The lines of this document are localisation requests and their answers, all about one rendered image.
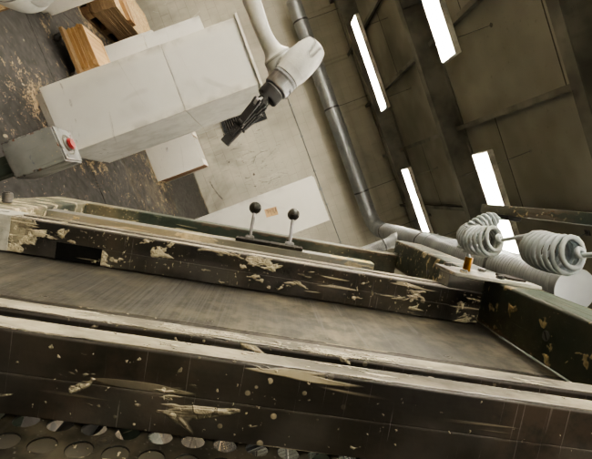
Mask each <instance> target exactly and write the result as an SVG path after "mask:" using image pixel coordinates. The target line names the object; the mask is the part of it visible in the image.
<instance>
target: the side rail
mask: <svg viewBox="0 0 592 459"><path fill-rule="evenodd" d="M86 206H87V210H86V214H91V215H97V216H102V217H108V218H113V219H123V220H129V221H135V222H140V223H146V224H151V225H157V226H162V227H168V228H173V229H179V230H189V231H195V232H200V233H206V234H211V235H217V236H222V237H228V238H233V239H236V237H237V236H241V237H246V235H249V232H250V229H247V228H242V227H236V226H231V225H225V224H219V223H214V222H209V221H204V220H198V219H188V218H182V217H177V216H171V215H166V214H160V213H155V212H150V211H145V210H139V209H129V208H123V207H118V206H112V205H107V204H101V203H96V202H90V203H87V204H86ZM252 236H254V239H258V240H268V241H274V242H279V243H285V241H289V235H284V234H279V233H273V232H268V231H263V230H257V229H254V230H253V232H252ZM291 242H293V243H294V245H296V246H302V249H303V250H309V251H315V252H320V253H326V254H331V255H337V256H343V257H348V258H354V259H359V260H369V261H371V262H372V263H373V264H374V267H373V270H377V271H383V272H389V273H394V270H395V261H396V257H397V255H395V254H394V253H392V252H387V251H381V250H371V249H366V248H360V247H354V246H349V245H343V244H338V243H332V242H328V241H322V240H312V239H306V238H301V237H295V236H292V239H291Z"/></svg>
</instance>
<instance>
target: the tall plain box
mask: <svg viewBox="0 0 592 459"><path fill-rule="evenodd" d="M234 16H235V19H234V18H231V19H229V20H226V21H224V22H221V23H218V24H216V25H212V26H209V27H206V28H204V29H201V30H199V31H196V32H194V33H191V34H188V35H185V36H182V37H179V38H176V39H174V40H171V41H168V42H166V43H164V44H161V45H157V46H153V47H151V48H148V49H145V50H143V51H140V52H137V53H135V54H133V55H130V56H125V57H123V58H120V59H118V60H115V61H113V62H110V63H107V64H104V65H103V66H98V67H95V68H93V69H90V70H88V71H85V72H83V73H80V74H77V75H74V76H71V77H68V78H65V79H62V80H60V81H57V82H55V83H52V84H50V85H47V86H44V87H40V88H39V89H40V92H41V93H40V94H37V95H36V98H37V101H38V103H39V106H40V107H41V109H42V112H43V114H44V116H45V119H46V122H47V124H48V125H49V126H52V127H56V128H62V129H64V130H67V131H70V134H71V136H72V138H73V140H74V142H75V144H76V146H77V150H78V152H79V155H80V157H81V158H85V159H90V160H95V161H99V162H103V161H104V162H108V163H110V162H113V161H116V160H118V159H121V158H125V157H127V156H130V155H133V154H135V153H138V152H140V151H142V150H145V149H148V148H152V147H155V146H157V145H159V144H162V143H165V142H168V141H170V140H172V139H175V138H179V137H182V136H184V135H187V134H189V133H192V132H194V131H197V130H200V129H202V128H206V127H209V126H212V125H214V124H217V123H219V122H222V121H224V120H227V119H230V118H232V117H236V116H239V115H240V114H241V113H242V112H243V111H244V109H245V108H246V107H247V106H248V104H249V103H250V102H251V100H252V99H253V98H254V97H255V96H256V97H259V96H260V93H259V89H260V87H261V86H262V82H261V79H260V75H259V72H258V70H257V67H256V65H255V62H254V60H253V57H252V54H251V52H250V48H249V45H248V43H247V40H246V37H245V35H244V33H243V30H242V28H241V25H240V20H239V19H238V16H237V13H234Z"/></svg>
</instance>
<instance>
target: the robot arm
mask: <svg viewBox="0 0 592 459"><path fill-rule="evenodd" d="M54 1H56V0H0V5H3V6H5V7H8V8H10V9H13V10H16V11H18V12H22V13H28V14H33V13H38V12H41V11H43V10H45V9H47V8H48V7H49V6H50V4H51V3H53V2H54ZM242 3H243V4H244V7H245V9H246V11H247V14H248V16H249V19H250V22H251V24H252V27H253V29H254V32H255V34H256V36H257V38H258V40H259V42H260V45H261V47H262V49H263V52H264V54H265V63H264V64H265V66H266V68H267V71H268V74H269V75H268V77H267V78H266V82H265V83H264V84H263V85H262V86H261V87H260V89H259V93H260V96H259V97H256V96H255V97H254V98H253V99H252V100H251V102H250V103H249V104H248V106H247V107H246V108H245V109H244V111H243V112H242V113H241V114H240V116H239V117H238V118H237V120H236V121H237V122H236V121H234V123H235V125H234V126H233V127H232V128H231V129H230V130H229V131H228V132H227V133H226V134H225V135H224V136H223V138H222V139H221V141H222V142H223V143H224V144H226V145H227V146H229V145H230V144H231V143H232V142H233V141H234V140H235V139H236V138H237V136H238V135H239V134H240V133H241V132H243V133H245V131H246V130H247V129H248V128H249V127H250V126H251V125H253V124H254V123H255V122H256V121H257V120H258V119H259V118H261V117H263V115H264V114H263V112H265V111H266V109H267V107H268V105H270V106H272V107H276V106H277V105H278V104H279V102H280V101H281V100H282V99H286V97H287V96H289V95H290V93H291V92H292V91H293V90H294V89H295V88H296V87H297V86H299V85H300V84H302V83H303V82H305V81H306V80H307V79H308V78H309V77H310V76H311V75H312V74H313V72H314V71H315V70H316V69H317V68H318V66H319V65H320V63H321V61H322V59H323V57H324V51H323V48H322V45H321V44H320V43H319V42H318V41H317V40H316V39H314V38H312V37H310V36H309V37H306V38H304V39H302V40H301V41H299V42H298V43H297V44H296V45H294V46H293V47H291V48H288V47H287V46H282V45H281V44H280V43H279V42H278V41H277V40H276V38H275V37H274V35H273V33H272V32H271V30H270V26H269V24H268V21H267V17H266V15H265V12H264V9H263V6H262V3H261V0H242Z"/></svg>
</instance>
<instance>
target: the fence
mask: <svg viewBox="0 0 592 459"><path fill-rule="evenodd" d="M46 217H51V218H58V219H68V220H73V221H79V222H85V223H90V224H96V225H101V226H107V227H112V228H118V229H123V230H134V231H140V232H146V233H151V234H157V235H162V236H168V237H173V238H179V239H184V240H195V241H200V242H206V243H211V244H218V245H223V246H229V247H234V248H240V249H245V250H256V251H261V252H267V253H272V254H278V255H283V256H289V257H294V258H301V259H306V260H317V261H322V262H328V263H333V264H339V265H344V266H350V267H355V268H361V269H367V270H373V267H374V264H373V263H372V262H371V261H369V260H367V261H369V262H364V261H358V260H354V259H353V258H348V257H344V258H346V259H342V258H336V257H332V256H331V254H326V253H320V252H315V251H309V250H302V251H296V250H286V249H280V248H274V247H269V246H263V245H258V244H252V243H247V242H241V241H236V240H235V239H233V238H228V237H222V236H217V235H211V234H206V233H200V232H195V231H189V230H183V229H173V228H168V227H162V226H157V225H151V224H146V223H140V222H135V221H129V220H123V219H113V218H108V217H102V216H97V215H91V214H86V213H80V212H74V211H69V210H63V209H47V210H46Z"/></svg>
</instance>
